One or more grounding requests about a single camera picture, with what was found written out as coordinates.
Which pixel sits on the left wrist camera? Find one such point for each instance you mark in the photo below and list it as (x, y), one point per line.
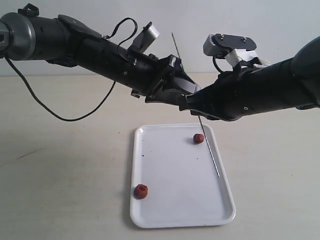
(145, 38)

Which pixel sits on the white rectangular plastic tray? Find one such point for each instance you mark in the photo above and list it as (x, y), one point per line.
(183, 187)

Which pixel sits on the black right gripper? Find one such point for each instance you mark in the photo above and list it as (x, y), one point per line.
(231, 97)

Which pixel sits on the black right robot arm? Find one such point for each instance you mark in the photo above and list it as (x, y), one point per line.
(291, 83)

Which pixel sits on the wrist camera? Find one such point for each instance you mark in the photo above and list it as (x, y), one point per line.
(231, 48)
(145, 38)

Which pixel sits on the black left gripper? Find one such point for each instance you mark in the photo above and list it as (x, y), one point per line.
(159, 80)

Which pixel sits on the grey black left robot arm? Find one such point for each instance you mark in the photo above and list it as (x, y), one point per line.
(67, 42)

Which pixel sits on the thin metal skewer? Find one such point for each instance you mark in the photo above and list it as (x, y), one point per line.
(199, 118)

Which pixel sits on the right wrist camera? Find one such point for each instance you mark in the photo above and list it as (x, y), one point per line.
(231, 48)

